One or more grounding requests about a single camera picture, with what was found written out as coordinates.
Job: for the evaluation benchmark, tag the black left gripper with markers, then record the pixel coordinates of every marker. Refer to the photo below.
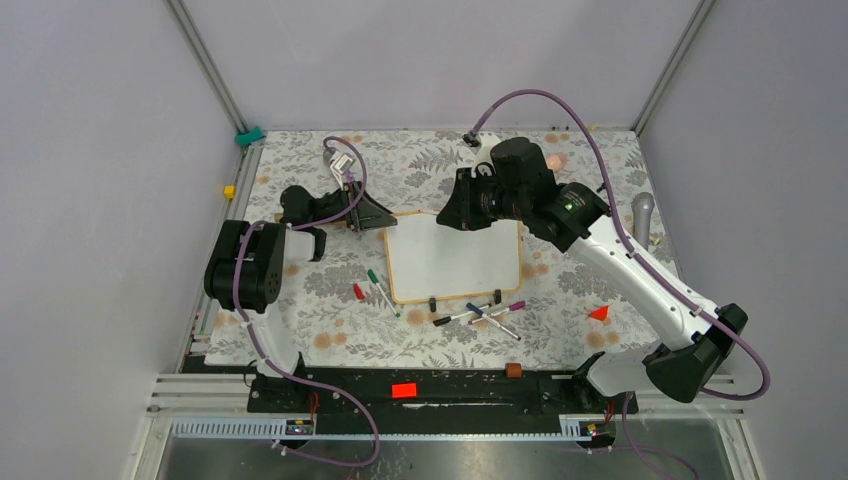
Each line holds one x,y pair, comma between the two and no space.
368,214

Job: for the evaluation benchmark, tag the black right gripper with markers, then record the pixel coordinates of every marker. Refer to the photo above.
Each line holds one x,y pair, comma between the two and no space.
460,212

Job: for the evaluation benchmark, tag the yellow framed whiteboard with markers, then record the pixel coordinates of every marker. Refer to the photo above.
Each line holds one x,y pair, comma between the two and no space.
429,261

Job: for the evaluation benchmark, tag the red marker cap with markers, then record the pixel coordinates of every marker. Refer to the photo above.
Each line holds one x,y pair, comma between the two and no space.
359,293

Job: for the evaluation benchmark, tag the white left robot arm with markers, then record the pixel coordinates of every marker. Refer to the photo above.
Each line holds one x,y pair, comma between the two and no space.
245,271

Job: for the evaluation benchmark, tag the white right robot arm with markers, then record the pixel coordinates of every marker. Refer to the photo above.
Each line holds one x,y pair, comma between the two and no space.
512,181

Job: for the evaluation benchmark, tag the green capped whiteboard marker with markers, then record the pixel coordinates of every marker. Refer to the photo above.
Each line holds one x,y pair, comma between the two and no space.
373,277

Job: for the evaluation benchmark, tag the blue capped whiteboard marker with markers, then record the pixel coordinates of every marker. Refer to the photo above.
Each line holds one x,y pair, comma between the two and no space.
495,323

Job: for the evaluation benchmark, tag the black capped whiteboard marker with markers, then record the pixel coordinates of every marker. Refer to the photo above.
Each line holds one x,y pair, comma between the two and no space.
448,319

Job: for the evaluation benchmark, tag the magenta capped whiteboard marker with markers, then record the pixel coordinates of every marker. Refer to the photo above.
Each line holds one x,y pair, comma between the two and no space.
511,308

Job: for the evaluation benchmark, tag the floral patterned table mat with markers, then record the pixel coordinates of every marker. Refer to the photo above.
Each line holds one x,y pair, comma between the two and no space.
411,171

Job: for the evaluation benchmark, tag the pink toy microphone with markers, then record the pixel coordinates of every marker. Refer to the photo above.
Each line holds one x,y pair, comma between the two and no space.
556,162

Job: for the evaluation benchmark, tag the teal corner clamp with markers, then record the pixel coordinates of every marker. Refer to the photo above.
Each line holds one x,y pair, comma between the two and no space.
249,137

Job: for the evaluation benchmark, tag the brown cylinder block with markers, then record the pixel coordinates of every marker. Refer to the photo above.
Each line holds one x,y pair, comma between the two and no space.
513,370

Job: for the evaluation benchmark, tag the red triangular block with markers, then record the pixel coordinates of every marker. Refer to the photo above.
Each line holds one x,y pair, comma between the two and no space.
601,314

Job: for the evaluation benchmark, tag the red tape label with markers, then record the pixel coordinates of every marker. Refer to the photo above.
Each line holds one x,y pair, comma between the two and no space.
404,390

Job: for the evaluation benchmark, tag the silver toy microphone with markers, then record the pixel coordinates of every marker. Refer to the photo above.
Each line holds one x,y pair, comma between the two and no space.
642,207

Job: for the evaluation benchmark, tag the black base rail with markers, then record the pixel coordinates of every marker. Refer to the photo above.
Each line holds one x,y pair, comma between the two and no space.
349,401

